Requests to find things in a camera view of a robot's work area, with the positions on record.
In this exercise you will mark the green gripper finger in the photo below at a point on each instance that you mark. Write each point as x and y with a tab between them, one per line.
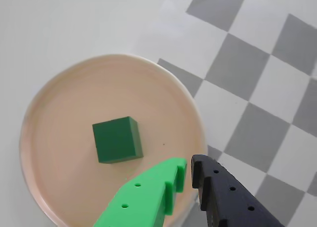
146	199

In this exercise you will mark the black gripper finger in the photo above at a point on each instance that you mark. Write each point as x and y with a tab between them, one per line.
230	199

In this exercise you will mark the dark green cube dice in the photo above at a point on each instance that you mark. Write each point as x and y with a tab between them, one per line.
115	143

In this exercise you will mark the beige round plate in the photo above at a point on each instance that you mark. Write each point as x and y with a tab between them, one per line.
74	101

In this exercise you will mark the grey white checkered mat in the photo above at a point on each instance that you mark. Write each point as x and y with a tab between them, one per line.
260	88

